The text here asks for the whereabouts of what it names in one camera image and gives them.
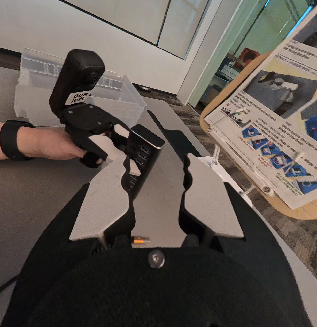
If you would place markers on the frosted glass wall panel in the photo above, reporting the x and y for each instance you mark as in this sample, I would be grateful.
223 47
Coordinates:
178 25

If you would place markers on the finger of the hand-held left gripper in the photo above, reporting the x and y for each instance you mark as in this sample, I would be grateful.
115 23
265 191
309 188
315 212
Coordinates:
121 131
102 145

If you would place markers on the white poster stand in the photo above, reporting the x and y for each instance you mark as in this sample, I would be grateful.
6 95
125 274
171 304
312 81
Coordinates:
207 163

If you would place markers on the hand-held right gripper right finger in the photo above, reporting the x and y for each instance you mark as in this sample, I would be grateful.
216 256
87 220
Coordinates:
212 204

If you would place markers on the clear plastic box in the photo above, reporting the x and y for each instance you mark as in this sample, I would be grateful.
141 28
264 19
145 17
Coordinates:
33 102

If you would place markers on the round wooden side table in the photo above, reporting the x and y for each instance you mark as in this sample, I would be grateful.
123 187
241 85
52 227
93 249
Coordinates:
301 212

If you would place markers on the black smartwatch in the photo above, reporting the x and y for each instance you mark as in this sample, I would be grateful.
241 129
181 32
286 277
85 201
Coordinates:
10 140

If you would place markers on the instruction poster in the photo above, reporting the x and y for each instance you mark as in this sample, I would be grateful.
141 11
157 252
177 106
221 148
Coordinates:
276 115

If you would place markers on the person's left hand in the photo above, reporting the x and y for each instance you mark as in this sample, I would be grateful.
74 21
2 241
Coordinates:
51 143

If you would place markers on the red box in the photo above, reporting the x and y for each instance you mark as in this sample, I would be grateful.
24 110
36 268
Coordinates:
249 55

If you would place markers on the black USB hub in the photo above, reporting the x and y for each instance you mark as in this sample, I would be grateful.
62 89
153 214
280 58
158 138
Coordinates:
148 140

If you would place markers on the small black floor device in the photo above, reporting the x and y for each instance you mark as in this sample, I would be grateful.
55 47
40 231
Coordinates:
144 89

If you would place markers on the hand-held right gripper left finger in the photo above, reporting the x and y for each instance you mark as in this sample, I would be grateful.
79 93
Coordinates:
102 204

